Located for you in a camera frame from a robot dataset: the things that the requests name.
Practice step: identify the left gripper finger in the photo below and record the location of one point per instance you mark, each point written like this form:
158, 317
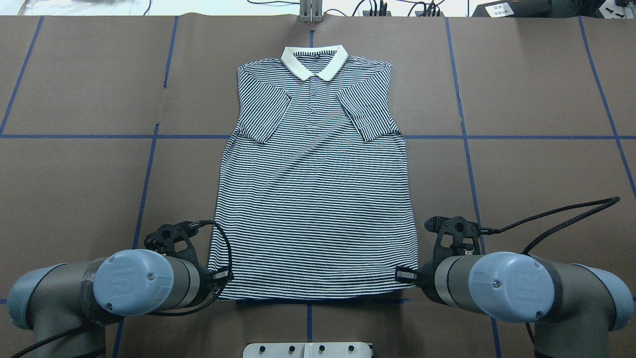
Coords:
221, 276

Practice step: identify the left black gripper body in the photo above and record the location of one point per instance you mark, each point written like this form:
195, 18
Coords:
207, 287

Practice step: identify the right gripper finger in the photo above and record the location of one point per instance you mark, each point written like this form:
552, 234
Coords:
405, 275

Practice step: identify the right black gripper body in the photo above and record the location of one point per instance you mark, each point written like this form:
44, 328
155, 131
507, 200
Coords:
426, 281

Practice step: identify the striped polo shirt white collar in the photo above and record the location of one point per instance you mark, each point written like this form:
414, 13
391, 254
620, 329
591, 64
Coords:
313, 192

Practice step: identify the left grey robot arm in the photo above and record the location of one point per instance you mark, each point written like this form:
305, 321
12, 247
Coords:
68, 306

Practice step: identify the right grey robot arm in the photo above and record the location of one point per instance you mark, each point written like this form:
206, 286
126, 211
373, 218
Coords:
573, 307

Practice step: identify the black box with label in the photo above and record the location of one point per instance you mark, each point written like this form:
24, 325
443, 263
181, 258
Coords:
513, 8

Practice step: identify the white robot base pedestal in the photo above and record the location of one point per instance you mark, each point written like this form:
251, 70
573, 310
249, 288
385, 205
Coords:
309, 350

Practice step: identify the aluminium frame post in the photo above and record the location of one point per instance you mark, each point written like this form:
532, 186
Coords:
311, 11

